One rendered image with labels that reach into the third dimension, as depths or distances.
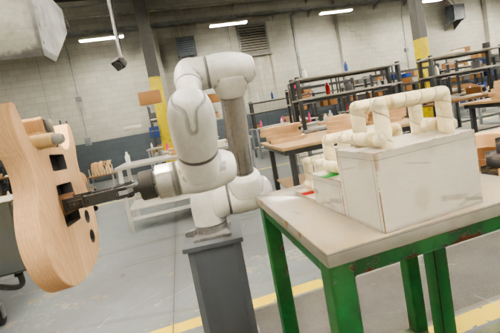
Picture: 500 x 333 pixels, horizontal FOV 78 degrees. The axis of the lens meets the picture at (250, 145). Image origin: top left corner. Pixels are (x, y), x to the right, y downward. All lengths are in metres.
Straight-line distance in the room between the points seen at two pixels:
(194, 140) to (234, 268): 0.93
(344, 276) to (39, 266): 0.59
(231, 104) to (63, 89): 11.29
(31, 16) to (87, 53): 11.76
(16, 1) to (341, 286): 0.79
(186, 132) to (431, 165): 0.54
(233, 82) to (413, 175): 0.76
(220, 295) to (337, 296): 0.93
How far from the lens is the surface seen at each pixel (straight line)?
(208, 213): 1.48
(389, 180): 0.71
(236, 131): 1.33
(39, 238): 0.73
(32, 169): 0.75
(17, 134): 0.74
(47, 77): 12.62
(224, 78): 1.24
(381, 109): 0.70
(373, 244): 0.70
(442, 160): 0.80
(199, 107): 0.67
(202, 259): 1.51
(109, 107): 12.02
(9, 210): 1.06
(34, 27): 0.67
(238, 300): 1.60
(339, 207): 0.85
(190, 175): 0.78
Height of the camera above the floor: 1.22
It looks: 5 degrees down
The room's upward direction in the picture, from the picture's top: 10 degrees counter-clockwise
